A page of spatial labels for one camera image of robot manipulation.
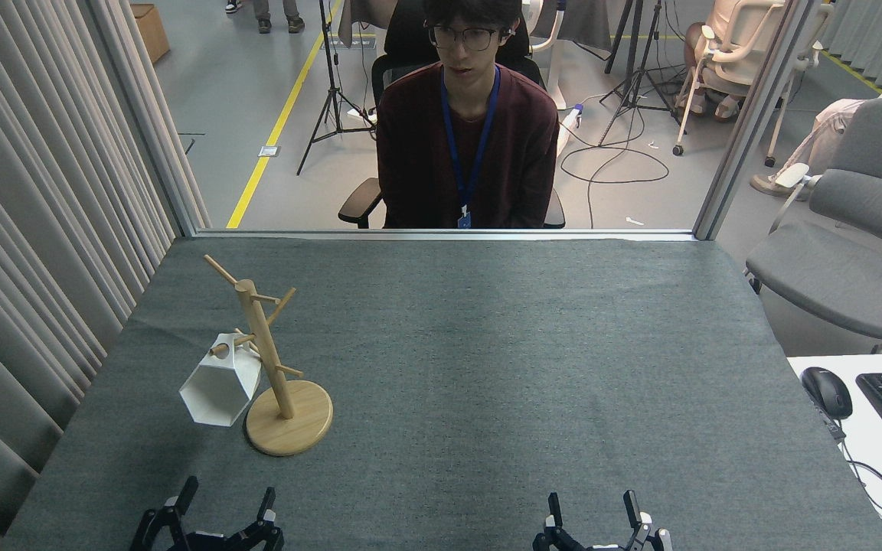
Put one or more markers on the reclining person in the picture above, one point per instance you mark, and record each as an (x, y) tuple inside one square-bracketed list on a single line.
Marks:
[(824, 134)]

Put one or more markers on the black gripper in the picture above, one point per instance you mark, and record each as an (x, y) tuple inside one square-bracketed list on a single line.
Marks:
[(207, 543), (602, 548)]

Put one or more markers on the black tripod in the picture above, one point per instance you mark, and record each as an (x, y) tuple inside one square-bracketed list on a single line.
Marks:
[(329, 76), (635, 76)]

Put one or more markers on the white desk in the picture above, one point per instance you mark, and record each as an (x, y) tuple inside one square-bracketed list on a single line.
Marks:
[(870, 459)]

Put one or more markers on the silver frame post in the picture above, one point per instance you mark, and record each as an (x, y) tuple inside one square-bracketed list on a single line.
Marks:
[(154, 122), (747, 122)]

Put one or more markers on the black computer mouse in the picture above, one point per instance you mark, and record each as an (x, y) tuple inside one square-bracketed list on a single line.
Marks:
[(828, 392)]

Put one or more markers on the wooden cup rack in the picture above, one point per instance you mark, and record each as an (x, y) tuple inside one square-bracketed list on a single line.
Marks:
[(292, 421)]

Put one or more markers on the seated person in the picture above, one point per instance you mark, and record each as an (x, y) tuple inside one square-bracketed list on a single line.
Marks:
[(717, 23)]

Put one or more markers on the dark grey table cloth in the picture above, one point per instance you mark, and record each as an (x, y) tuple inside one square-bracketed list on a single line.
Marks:
[(487, 344)]

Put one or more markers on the standing person's legs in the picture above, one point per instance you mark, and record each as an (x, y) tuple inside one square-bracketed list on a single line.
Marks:
[(272, 15)]

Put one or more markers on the white stand on wheels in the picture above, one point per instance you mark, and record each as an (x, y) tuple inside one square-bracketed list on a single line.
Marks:
[(556, 76)]

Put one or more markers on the black office chair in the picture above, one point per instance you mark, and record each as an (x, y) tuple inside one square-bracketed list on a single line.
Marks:
[(357, 203)]

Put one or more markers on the black-rimmed glasses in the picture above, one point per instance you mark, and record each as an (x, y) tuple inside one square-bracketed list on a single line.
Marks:
[(468, 37)]

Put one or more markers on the grey padded chair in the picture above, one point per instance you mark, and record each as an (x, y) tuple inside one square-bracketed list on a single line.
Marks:
[(839, 275)]

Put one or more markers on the cardboard box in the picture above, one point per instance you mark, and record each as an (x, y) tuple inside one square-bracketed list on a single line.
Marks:
[(151, 30)]

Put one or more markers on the white hexagonal cup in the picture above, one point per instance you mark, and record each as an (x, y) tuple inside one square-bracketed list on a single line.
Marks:
[(219, 390)]

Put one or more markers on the white office chair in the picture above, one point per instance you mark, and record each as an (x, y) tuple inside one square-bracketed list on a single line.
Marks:
[(747, 34)]

